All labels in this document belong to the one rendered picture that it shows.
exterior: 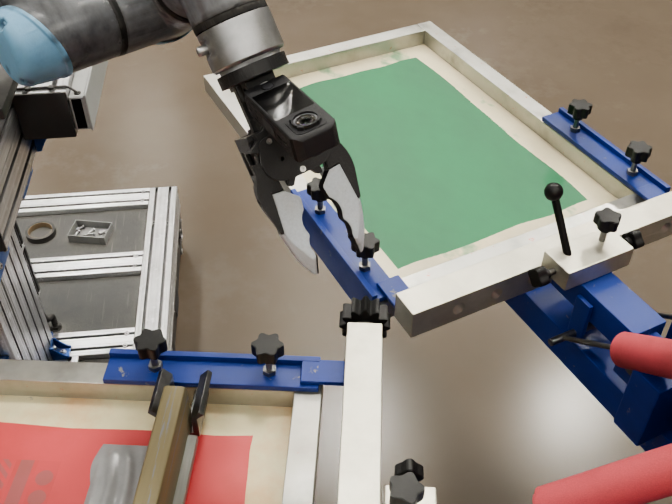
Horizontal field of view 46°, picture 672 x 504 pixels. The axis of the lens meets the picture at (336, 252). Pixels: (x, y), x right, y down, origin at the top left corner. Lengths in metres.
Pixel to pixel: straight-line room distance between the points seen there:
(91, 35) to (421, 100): 1.07
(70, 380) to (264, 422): 0.28
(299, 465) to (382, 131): 0.83
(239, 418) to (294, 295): 1.53
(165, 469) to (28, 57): 0.48
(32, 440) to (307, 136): 0.66
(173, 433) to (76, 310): 1.44
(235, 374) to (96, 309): 1.31
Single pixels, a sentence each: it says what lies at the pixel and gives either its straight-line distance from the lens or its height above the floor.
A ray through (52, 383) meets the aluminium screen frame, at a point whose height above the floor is 0.99.
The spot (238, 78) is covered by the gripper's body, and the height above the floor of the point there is 1.49.
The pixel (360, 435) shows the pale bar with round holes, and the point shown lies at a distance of 1.01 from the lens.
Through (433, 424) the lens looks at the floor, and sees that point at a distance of 2.32.
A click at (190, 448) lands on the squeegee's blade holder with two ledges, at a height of 1.00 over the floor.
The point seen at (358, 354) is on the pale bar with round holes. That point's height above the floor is 1.04.
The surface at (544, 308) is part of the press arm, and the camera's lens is 1.35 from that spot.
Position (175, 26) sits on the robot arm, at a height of 1.50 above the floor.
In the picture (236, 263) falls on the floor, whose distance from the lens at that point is 2.77.
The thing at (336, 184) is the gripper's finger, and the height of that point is 1.39.
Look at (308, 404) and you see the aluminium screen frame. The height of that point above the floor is 0.99.
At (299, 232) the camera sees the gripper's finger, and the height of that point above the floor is 1.36.
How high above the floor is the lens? 1.87
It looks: 42 degrees down
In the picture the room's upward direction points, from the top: straight up
